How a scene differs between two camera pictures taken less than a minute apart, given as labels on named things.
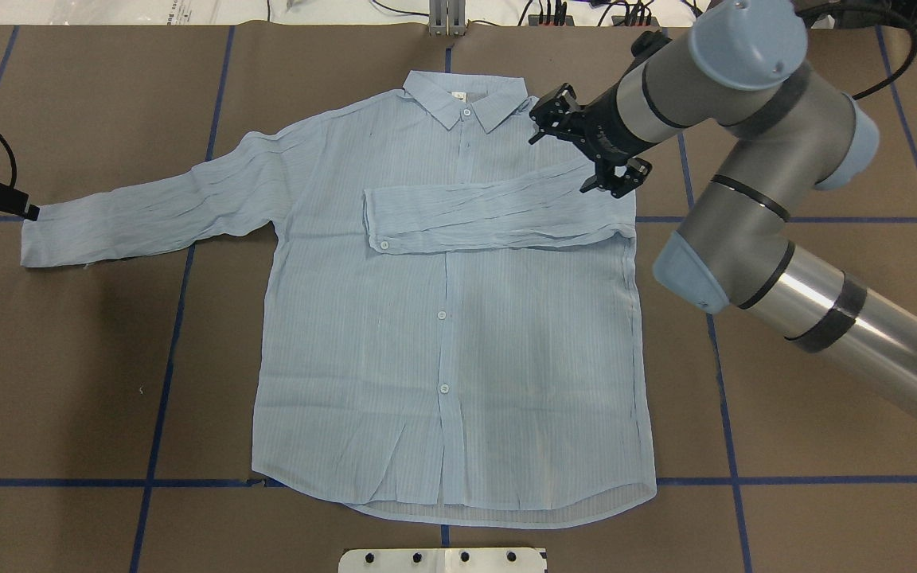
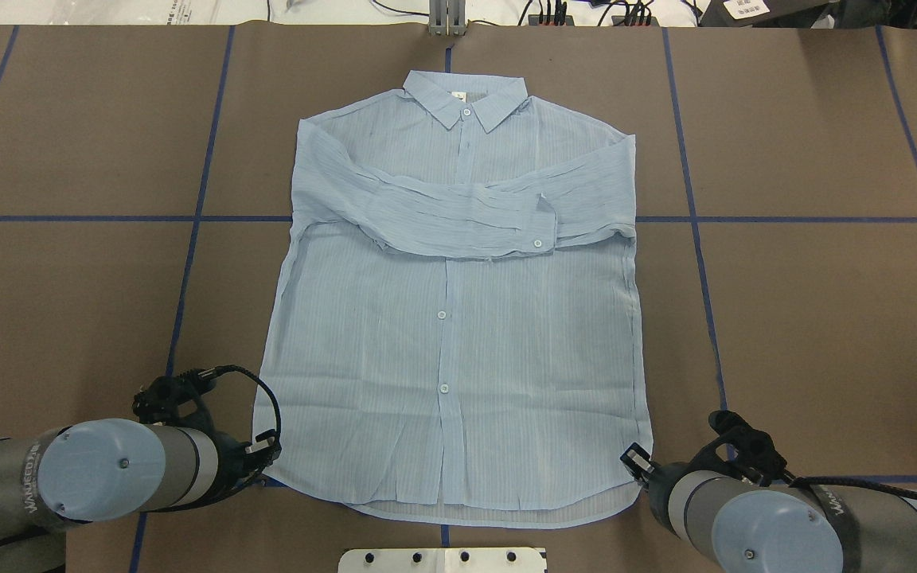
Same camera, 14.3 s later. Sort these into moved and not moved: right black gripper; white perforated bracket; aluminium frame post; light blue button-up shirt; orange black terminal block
Moved: right black gripper; light blue button-up shirt
Not moved: aluminium frame post; white perforated bracket; orange black terminal block
